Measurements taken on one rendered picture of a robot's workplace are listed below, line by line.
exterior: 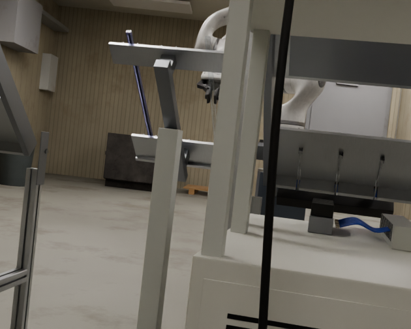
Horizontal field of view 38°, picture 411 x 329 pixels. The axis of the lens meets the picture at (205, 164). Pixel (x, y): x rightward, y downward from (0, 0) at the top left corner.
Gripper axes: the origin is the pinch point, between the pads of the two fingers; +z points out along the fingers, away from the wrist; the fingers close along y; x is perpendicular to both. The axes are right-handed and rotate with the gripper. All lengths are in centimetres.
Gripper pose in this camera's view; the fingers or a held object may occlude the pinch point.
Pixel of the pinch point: (213, 95)
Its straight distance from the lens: 173.2
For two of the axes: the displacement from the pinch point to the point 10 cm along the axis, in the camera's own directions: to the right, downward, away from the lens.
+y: 9.7, 1.2, -1.9
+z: -2.2, 6.3, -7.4
